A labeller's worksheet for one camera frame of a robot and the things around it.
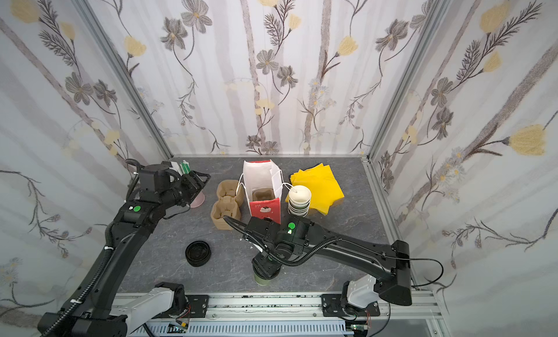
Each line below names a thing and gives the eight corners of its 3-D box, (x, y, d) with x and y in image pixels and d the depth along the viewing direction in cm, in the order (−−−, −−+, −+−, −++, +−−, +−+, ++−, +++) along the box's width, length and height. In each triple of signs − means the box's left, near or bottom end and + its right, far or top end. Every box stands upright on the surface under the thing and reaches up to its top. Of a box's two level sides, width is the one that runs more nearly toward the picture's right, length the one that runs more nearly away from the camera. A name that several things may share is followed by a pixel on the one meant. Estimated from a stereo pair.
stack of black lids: (187, 267, 85) (181, 262, 80) (192, 246, 90) (188, 240, 86) (209, 267, 85) (205, 262, 80) (213, 246, 90) (210, 240, 86)
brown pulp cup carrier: (216, 233, 94) (208, 220, 85) (224, 194, 107) (218, 179, 98) (239, 233, 94) (234, 220, 85) (244, 194, 107) (241, 179, 98)
